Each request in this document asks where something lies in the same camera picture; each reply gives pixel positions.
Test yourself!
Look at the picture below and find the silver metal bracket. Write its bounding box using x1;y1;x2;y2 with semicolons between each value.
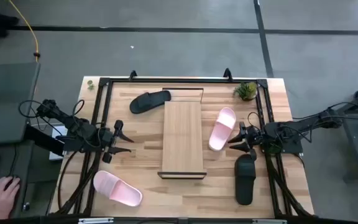
78;217;114;224
252;219;287;224

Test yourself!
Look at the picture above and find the small green potted plant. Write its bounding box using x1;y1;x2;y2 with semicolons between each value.
232;81;259;102

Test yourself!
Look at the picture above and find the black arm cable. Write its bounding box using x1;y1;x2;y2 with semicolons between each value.
292;101;358;121
18;98;111;149

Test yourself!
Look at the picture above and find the black slide sandal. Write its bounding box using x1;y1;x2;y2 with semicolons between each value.
129;90;172;114
234;154;257;206

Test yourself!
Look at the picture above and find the white power box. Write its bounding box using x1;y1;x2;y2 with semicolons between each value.
48;124;68;161

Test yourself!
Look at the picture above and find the dark desk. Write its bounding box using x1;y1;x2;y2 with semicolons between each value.
0;139;62;220

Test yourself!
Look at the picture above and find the yellow cable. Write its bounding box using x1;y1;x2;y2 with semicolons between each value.
8;0;40;62

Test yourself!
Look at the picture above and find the grey metal table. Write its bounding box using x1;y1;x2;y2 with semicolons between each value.
323;77;358;184

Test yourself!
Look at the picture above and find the grey desk top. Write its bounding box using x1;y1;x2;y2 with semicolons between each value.
0;62;41;146

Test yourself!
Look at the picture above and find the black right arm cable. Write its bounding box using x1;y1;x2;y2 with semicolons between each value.
292;101;358;121

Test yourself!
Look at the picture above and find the black metal rig frame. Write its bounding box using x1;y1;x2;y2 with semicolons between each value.
53;77;315;218

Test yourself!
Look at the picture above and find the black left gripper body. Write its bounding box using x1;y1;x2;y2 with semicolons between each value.
97;127;118;154

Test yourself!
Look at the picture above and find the pink slide sandal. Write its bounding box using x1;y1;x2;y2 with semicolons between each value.
208;106;237;152
93;170;144;208

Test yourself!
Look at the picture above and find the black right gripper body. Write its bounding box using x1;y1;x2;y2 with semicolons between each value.
246;127;266;151

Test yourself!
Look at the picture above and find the wooden shelf black metal frame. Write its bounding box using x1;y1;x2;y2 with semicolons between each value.
157;87;208;180

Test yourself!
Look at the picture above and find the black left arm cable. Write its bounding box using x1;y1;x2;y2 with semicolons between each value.
18;98;111;149

